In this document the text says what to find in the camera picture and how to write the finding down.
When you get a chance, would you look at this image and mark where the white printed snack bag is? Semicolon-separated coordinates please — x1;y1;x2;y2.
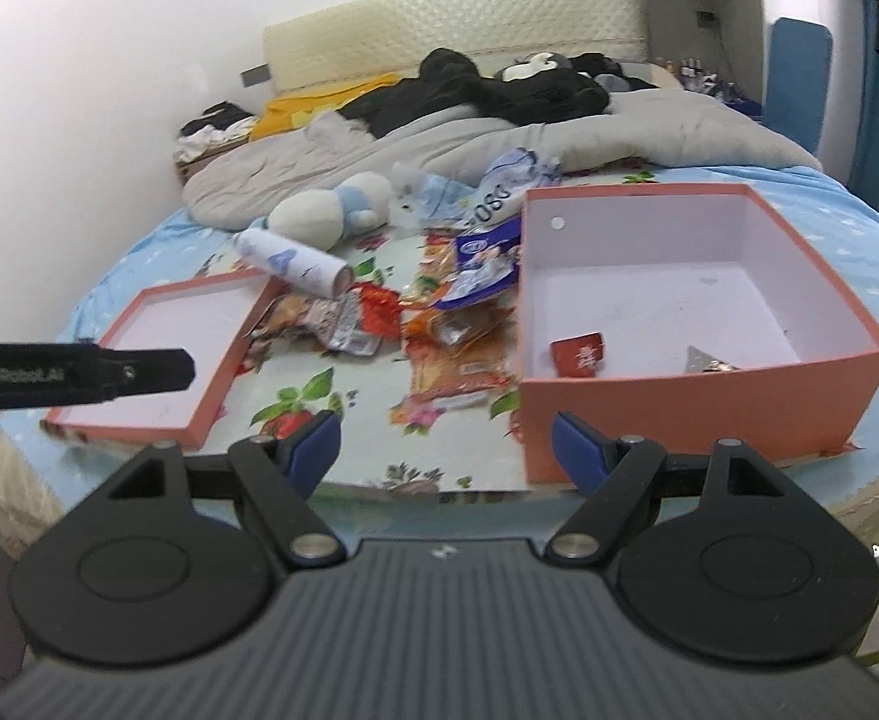
467;148;562;230

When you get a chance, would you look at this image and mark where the red packet with white print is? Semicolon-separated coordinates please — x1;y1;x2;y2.
550;331;606;377

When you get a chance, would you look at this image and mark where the white and blue plush toy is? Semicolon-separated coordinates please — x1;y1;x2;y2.
262;171;395;249

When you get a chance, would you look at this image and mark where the small red snack packet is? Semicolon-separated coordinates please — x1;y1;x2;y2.
352;285;404;340

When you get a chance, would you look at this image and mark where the silver and brown snack packet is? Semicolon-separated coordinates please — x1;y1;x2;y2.
257;291;382;355

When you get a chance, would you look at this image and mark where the blue chair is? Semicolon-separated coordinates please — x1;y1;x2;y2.
764;16;835;160

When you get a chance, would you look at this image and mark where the grey duvet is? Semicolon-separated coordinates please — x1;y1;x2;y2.
182;86;823;230

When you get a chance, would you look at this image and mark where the pink cardboard box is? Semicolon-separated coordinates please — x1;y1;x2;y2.
518;182;879;485

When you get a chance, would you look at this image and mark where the black clothing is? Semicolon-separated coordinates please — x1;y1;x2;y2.
338;47;611;140

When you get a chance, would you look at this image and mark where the pile of clothes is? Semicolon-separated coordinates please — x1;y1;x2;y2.
172;100;257;167

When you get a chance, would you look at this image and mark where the blue and white snack packet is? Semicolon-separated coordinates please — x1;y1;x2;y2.
435;229;524;310

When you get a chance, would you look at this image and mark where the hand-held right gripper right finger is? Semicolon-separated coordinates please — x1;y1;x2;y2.
546;411;785;565

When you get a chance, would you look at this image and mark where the black and white plush toy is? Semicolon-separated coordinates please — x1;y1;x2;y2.
494;51;592;85

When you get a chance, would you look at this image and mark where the row of small bottles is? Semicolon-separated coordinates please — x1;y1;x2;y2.
655;55;767;118

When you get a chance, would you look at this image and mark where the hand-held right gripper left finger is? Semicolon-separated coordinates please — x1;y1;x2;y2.
107;411;344;565

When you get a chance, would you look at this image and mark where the small orange snack packet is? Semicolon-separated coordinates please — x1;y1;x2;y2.
422;235;464;295

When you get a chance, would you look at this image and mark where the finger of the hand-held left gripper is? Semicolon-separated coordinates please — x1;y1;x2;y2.
105;346;197;397

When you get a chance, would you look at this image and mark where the silver triangular snack packet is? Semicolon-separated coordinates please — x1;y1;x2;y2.
682;344;742;374

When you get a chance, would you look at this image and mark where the cream padded headboard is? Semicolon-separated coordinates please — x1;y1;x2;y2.
262;0;647;100

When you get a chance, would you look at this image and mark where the yellow cloth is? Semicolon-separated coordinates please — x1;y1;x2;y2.
248;73;404;142

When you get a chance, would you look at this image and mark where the light blue snack packet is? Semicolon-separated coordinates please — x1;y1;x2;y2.
389;163;479;227

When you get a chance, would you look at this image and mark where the red-topped orange snack packet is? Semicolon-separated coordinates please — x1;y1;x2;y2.
398;304;524;412

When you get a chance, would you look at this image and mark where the pink cardboard box lid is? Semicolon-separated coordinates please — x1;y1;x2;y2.
41;270;287;452

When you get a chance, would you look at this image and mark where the white cylindrical can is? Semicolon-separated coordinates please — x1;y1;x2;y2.
232;229;352;298

